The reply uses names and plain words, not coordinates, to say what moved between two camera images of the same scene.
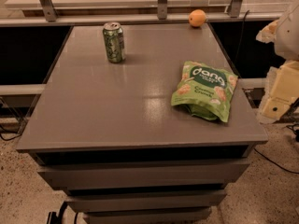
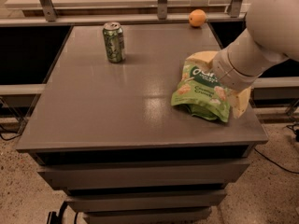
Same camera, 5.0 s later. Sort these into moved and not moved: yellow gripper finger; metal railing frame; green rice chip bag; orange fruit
Moved: yellow gripper finger
Not moved: metal railing frame; orange fruit; green rice chip bag
